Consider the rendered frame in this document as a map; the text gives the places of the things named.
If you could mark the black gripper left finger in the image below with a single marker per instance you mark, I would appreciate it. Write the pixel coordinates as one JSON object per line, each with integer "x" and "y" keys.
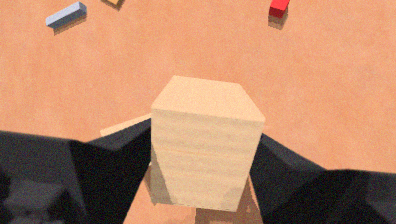
{"x": 102, "y": 176}

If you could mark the red block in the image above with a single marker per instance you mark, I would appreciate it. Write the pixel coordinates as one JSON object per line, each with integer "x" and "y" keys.
{"x": 278, "y": 7}

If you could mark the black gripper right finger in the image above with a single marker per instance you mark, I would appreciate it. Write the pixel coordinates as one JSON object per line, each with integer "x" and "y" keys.
{"x": 291, "y": 189}

